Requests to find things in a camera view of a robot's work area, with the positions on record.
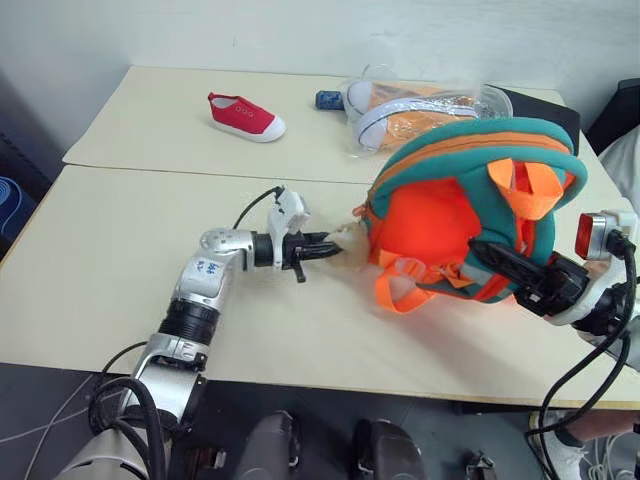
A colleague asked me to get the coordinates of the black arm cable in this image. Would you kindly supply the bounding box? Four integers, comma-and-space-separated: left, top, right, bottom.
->
524, 227, 640, 480
233, 185, 287, 229

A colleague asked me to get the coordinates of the orange and teal backpack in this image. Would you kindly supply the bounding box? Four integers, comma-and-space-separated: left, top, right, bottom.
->
352, 117, 590, 315

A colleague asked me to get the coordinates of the silver robot torso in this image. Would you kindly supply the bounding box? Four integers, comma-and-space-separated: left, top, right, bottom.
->
53, 423, 154, 480

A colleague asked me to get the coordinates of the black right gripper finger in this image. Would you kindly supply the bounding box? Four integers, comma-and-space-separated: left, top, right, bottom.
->
468, 238, 547, 287
492, 267, 539, 303

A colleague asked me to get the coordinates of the small blue object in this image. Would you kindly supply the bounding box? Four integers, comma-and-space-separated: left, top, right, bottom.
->
314, 89, 344, 111

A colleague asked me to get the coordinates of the red and white shoe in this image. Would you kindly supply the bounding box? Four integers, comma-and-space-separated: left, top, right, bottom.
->
207, 91, 288, 145

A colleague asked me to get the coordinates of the white floor cable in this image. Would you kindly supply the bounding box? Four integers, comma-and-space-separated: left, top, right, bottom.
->
0, 372, 96, 480

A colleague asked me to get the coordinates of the black chair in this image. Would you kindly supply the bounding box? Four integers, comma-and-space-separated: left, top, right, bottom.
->
583, 77, 640, 156

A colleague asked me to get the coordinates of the person in white clothing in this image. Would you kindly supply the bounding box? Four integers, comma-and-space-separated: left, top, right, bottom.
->
597, 130, 640, 204

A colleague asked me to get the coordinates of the flat black case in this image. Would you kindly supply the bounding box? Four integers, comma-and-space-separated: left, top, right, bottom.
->
492, 84, 582, 154

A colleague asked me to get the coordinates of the white box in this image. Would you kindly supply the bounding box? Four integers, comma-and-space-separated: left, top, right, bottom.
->
329, 222, 375, 267

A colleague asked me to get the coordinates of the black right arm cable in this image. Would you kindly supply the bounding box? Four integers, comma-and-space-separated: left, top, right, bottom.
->
524, 227, 640, 480

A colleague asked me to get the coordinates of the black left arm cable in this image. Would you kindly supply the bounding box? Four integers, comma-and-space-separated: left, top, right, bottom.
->
233, 185, 287, 229

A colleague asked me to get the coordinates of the blue ribbed object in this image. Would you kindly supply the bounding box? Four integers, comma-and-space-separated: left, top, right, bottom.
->
0, 174, 37, 237

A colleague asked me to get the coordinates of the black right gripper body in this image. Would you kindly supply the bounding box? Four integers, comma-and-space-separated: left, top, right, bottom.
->
513, 253, 592, 319

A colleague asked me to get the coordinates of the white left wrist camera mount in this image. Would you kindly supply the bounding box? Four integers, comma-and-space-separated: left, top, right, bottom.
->
267, 185, 311, 247

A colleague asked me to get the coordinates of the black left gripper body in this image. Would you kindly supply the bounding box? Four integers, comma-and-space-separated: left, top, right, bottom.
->
281, 230, 309, 285

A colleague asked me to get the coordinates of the small metal bracket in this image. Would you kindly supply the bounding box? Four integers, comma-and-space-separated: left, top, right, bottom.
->
463, 449, 497, 480

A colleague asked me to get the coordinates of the white sneaker on foot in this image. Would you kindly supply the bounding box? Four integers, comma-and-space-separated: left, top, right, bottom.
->
527, 424, 591, 480

